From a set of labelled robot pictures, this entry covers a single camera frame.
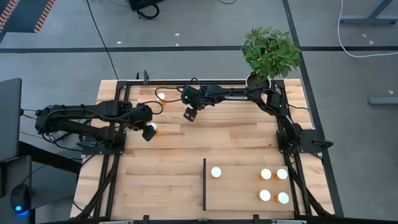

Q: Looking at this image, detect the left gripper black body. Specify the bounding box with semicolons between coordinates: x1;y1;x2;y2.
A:
142;126;157;143

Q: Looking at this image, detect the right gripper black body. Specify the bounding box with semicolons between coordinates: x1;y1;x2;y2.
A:
183;105;199;123

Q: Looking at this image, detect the black table clamp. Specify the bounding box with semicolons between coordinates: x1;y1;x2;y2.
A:
136;70;150;85

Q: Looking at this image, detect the black power adapter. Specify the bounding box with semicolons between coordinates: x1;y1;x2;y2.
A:
48;130;68;142

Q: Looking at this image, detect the green plant in white pot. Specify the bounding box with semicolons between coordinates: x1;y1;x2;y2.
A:
239;26;302;91

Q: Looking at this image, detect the dark grey desk monitor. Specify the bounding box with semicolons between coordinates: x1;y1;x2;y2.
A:
0;77;23;163

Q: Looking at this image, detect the black computer mouse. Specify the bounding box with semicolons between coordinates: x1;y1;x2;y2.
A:
10;183;32;215

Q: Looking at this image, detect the black desk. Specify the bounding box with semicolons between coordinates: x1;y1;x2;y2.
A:
0;139;82;224

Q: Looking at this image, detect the grey workbench foot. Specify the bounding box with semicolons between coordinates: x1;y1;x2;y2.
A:
369;97;398;106

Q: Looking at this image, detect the grey workbench leg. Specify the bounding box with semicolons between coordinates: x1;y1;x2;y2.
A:
338;0;398;25

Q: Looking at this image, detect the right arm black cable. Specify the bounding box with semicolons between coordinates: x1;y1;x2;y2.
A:
154;77;205;104

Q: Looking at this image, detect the black aluminium table frame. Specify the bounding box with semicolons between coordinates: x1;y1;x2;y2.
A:
70;78;333;224

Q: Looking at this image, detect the black floor cable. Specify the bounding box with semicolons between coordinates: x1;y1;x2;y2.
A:
85;0;119;80

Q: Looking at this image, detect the black box with coiled cable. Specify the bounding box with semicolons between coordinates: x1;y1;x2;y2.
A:
129;0;165;20

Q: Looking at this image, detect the white floor cable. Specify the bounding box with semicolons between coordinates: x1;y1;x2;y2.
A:
337;0;398;58

